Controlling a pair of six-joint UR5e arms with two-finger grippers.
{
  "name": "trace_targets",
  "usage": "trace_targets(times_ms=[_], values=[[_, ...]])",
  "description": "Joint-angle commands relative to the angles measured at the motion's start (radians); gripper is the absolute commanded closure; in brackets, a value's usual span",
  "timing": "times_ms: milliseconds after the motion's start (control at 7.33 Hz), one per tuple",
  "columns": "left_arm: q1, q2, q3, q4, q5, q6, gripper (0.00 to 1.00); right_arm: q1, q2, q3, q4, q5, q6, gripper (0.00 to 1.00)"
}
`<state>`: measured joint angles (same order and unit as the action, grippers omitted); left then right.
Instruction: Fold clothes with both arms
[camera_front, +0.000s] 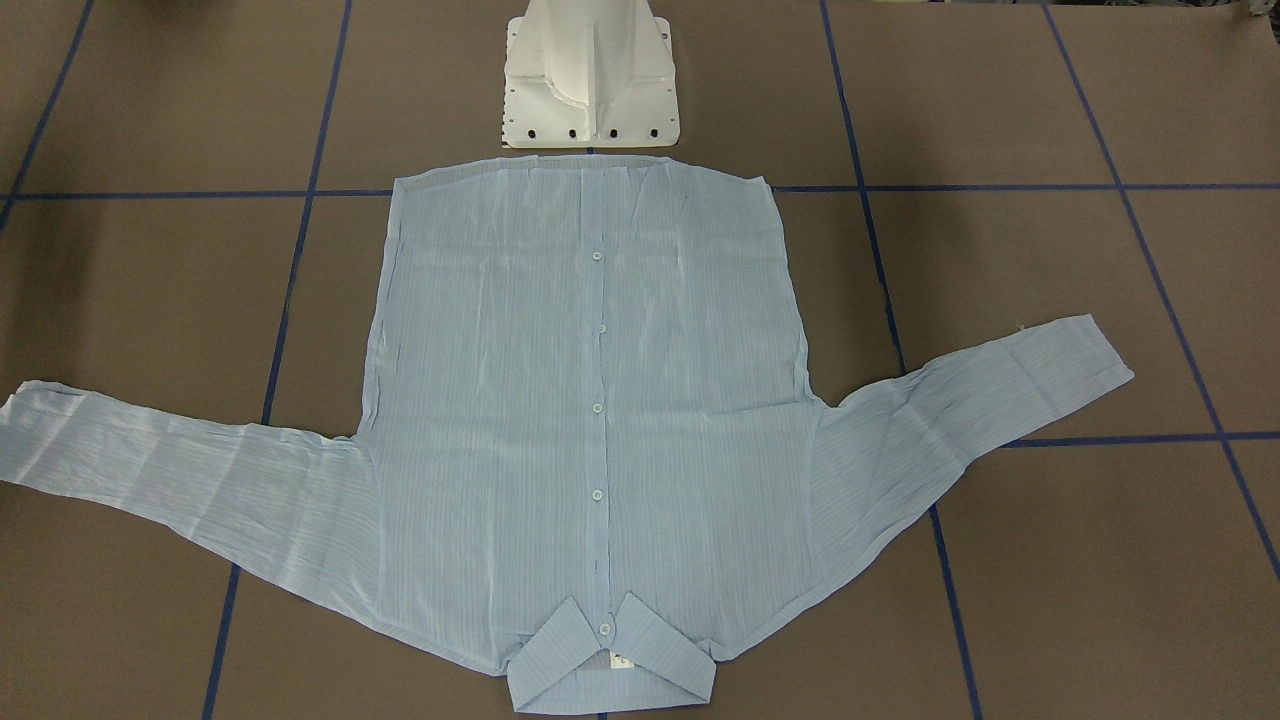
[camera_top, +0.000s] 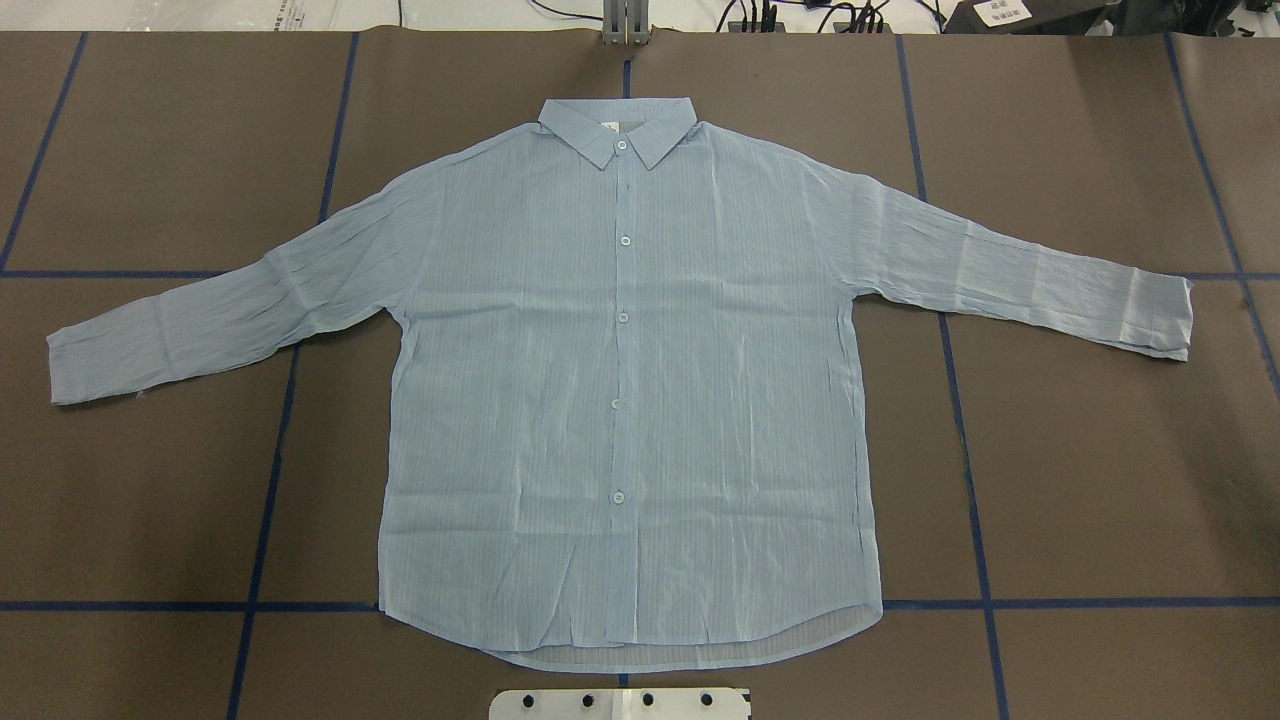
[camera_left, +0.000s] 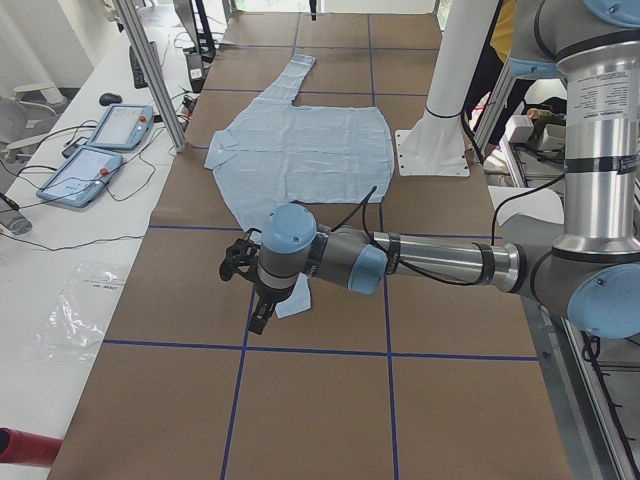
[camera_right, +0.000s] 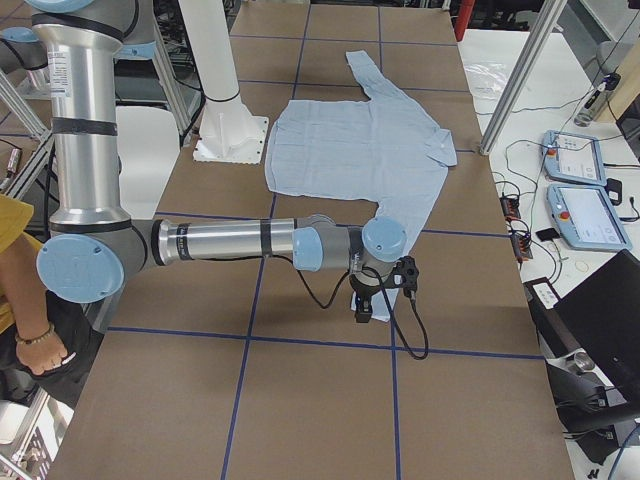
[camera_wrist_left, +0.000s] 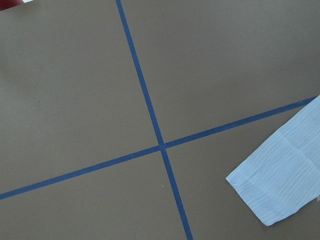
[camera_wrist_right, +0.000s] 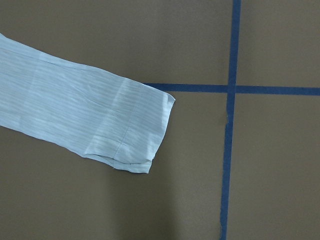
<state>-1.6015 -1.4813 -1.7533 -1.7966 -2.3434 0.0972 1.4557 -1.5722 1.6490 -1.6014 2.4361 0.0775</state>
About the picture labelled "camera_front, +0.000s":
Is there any light blue button-up shirt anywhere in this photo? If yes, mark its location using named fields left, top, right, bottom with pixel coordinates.
left=3, top=155, right=1133, bottom=715

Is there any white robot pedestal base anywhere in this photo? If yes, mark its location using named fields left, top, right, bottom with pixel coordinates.
left=500, top=1, right=681, bottom=149

